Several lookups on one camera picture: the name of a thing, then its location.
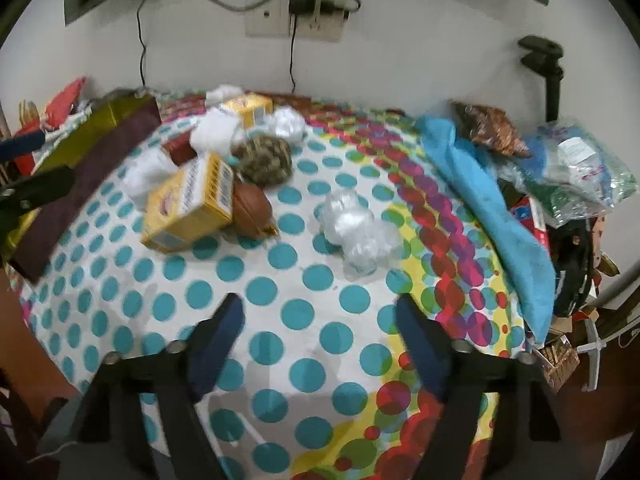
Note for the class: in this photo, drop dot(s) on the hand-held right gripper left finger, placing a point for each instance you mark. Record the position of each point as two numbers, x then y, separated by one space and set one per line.
220 345

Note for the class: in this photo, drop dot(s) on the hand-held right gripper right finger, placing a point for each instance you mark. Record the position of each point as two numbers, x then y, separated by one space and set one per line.
417 345

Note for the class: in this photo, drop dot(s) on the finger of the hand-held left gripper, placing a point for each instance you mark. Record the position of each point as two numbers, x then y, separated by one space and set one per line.
20 146
40 187

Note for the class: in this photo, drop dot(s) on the clear plastic bag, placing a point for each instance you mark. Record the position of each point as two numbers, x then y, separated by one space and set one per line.
357 232

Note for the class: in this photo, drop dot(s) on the red packet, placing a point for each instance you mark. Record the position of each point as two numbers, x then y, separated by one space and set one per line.
57 105

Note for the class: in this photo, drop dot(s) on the maroon and gold long box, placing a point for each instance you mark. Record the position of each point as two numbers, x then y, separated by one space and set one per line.
100 160

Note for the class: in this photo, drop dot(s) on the polka dot cloth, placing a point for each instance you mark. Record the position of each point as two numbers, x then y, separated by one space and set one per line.
300 310

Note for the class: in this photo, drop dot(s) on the white crumpled tissue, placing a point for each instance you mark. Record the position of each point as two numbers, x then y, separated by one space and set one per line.
145 172

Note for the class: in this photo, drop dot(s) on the large yellow carton box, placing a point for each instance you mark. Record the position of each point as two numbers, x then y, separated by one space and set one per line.
187 210

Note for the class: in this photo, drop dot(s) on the brown oval ball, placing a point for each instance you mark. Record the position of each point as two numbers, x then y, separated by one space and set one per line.
252 207

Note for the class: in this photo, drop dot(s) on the red-brown cylinder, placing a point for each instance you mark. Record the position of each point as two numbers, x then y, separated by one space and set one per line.
179 149

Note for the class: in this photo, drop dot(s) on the brown woven basket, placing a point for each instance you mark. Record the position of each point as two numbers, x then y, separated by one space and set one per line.
560 367

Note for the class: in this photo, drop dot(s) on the blue cloth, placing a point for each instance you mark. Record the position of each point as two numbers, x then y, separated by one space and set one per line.
495 220

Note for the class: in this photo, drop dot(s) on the red printed box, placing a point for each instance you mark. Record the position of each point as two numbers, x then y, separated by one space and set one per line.
532 225

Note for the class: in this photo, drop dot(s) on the white plastic cross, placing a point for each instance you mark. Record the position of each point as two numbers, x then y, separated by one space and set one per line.
592 350

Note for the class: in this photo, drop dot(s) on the small yellow carton box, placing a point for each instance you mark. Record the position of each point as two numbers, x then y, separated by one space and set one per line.
245 107

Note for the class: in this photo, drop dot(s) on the brown snack packet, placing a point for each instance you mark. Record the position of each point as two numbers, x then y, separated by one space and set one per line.
492 130

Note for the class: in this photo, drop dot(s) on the white crumpled paper ball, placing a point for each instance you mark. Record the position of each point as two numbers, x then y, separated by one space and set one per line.
286 124

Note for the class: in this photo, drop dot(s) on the clear bag of packets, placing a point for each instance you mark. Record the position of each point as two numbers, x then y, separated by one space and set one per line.
575 170

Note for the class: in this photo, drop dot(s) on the black clamp stand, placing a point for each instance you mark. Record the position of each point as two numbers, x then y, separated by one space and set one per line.
542 57

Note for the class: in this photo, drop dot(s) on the black plug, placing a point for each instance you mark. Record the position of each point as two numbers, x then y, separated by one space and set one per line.
334 10

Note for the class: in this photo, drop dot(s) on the white round-hole wall socket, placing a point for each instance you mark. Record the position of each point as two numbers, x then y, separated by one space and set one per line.
267 20

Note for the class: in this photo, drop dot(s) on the white power wall socket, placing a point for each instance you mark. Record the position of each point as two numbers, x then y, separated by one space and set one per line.
325 30

